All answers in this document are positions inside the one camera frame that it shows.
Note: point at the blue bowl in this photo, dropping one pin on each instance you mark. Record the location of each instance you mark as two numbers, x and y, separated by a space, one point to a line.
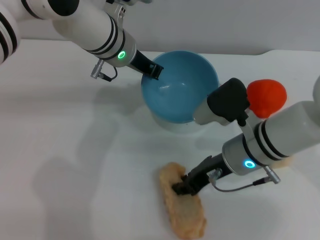
180 95

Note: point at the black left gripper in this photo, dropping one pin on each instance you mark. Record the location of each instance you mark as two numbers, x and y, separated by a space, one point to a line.
140 62

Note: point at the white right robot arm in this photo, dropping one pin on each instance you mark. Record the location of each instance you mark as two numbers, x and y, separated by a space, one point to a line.
282 135

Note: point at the round beige bread bun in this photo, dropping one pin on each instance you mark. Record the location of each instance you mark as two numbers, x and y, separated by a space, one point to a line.
285 162

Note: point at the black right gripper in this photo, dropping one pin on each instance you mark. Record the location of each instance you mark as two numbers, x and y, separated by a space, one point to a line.
207 170

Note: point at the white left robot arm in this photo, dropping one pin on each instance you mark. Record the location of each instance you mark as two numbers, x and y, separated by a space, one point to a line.
82 25

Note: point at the long ridged bread loaf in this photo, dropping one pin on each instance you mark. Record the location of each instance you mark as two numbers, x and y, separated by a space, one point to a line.
185 215

